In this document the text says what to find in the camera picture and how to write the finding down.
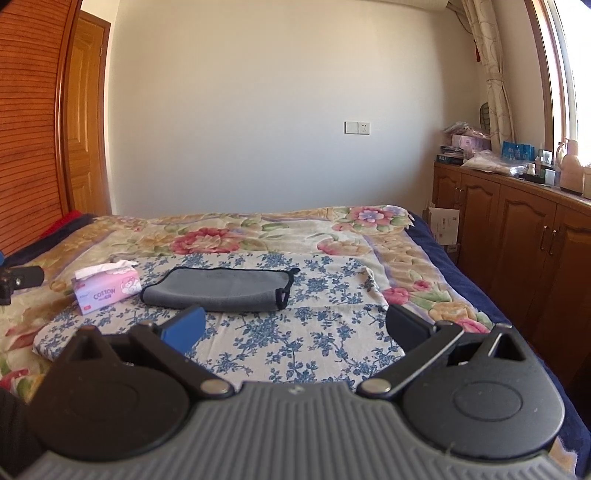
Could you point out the blue box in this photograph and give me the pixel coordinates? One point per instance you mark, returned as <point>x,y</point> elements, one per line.
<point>517,151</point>

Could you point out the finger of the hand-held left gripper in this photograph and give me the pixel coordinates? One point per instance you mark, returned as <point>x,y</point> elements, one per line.
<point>21,279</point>

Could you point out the stack of books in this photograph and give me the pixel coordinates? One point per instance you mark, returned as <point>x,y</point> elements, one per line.
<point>450,157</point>

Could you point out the small bottle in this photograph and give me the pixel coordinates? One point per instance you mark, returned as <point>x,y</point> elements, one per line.
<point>532,170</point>

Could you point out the red tassel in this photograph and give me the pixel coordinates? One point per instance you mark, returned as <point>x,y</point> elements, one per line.
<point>476,50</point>

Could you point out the wooden cabinet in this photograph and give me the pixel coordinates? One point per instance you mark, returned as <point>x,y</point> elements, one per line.
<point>521,240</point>

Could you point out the blue floral cloth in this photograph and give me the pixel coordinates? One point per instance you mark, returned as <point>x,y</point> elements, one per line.
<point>286,332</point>

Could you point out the slatted wooden wardrobe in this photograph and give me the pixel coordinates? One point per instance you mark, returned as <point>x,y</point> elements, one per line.
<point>27,138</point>

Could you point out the purple and grey towel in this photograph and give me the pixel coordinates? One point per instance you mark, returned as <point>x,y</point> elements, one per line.
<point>217,288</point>

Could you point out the hand fan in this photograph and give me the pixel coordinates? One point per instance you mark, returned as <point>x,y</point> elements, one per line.
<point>485,115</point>

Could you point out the pink tissue box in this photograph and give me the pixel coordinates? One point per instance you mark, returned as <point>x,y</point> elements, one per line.
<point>104,290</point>

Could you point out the small white box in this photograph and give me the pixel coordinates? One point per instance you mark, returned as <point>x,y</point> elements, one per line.
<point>550,177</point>

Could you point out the floral blanket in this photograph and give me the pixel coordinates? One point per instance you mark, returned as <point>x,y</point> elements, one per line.
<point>207,240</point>

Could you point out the cream air conditioner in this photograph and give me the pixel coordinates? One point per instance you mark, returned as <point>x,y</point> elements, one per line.
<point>411,3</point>

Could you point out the pink jug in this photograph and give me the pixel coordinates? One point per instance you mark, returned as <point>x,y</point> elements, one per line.
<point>571,173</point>

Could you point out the cardboard box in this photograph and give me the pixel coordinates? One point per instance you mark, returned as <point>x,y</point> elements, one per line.
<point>445,226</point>

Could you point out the red cloth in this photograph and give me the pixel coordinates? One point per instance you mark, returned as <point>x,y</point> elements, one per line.
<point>62,224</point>

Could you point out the window with wooden frame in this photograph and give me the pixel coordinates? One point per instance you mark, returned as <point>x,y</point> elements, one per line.
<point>568,69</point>

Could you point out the clear plastic bag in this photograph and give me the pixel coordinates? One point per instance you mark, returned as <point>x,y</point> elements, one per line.
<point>494,164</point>

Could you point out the wooden door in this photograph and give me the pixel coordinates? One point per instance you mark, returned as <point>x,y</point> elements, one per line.
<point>87,138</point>

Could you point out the patterned beige curtain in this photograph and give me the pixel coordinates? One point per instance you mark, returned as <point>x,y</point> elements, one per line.
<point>494,83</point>

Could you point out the white wall socket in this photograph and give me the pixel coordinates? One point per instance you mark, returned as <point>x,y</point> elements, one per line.
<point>357,128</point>

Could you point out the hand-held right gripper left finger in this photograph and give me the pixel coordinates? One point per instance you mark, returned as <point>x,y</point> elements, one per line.
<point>184,330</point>

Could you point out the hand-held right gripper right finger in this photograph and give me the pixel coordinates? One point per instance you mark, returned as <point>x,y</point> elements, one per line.
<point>406,330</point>

